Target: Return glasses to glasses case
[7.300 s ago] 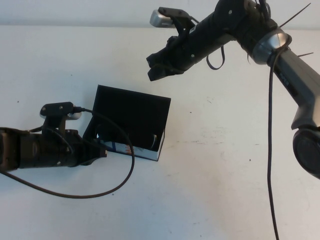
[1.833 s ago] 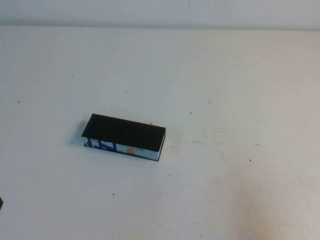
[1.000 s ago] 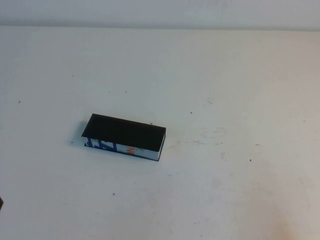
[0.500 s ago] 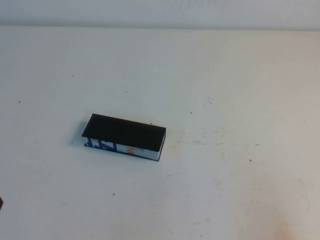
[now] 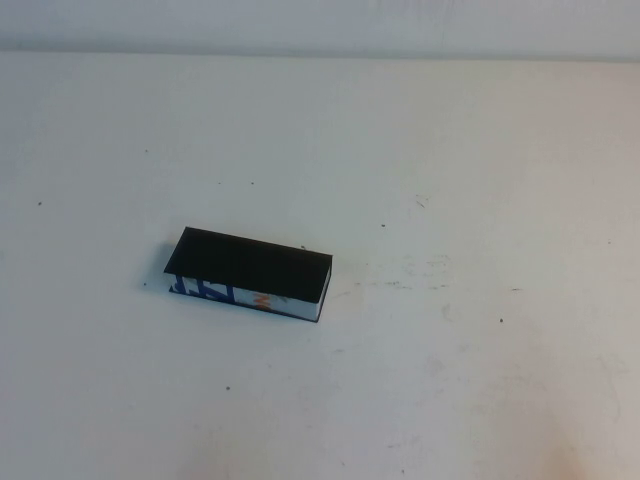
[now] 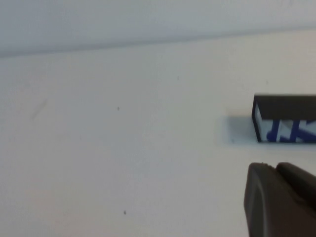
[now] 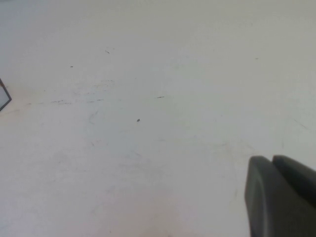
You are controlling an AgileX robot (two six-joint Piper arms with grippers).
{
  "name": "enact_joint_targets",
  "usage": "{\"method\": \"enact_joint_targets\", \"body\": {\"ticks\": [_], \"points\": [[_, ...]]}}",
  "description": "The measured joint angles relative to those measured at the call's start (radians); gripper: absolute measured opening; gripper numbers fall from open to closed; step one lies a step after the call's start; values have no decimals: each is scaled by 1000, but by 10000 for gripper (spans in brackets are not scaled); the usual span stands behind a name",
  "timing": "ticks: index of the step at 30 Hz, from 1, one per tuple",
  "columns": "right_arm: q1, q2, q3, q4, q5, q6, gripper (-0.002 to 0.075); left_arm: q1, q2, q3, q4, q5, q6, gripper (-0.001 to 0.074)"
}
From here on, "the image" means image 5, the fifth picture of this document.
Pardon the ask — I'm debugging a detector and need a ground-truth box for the black printed glasses case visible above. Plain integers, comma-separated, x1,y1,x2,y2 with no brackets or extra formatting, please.
164,225,334,324

